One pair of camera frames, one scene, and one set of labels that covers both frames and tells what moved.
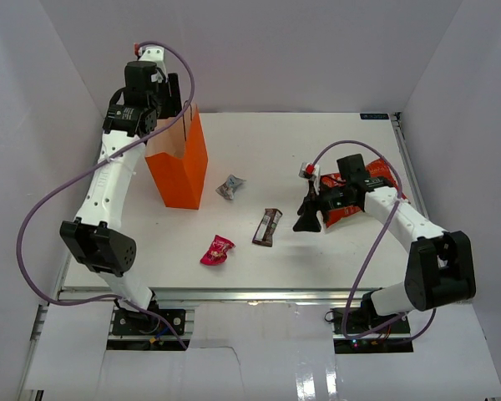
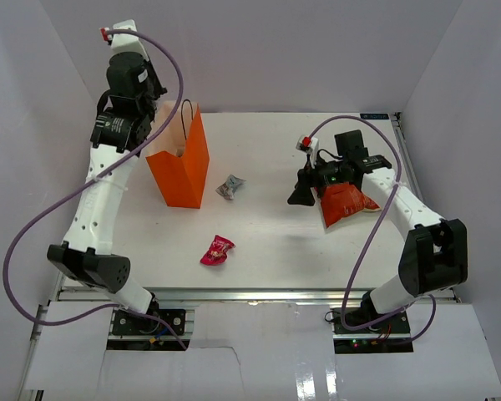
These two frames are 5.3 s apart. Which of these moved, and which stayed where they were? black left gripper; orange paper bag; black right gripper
Moved: black right gripper; black left gripper
Stayed: orange paper bag
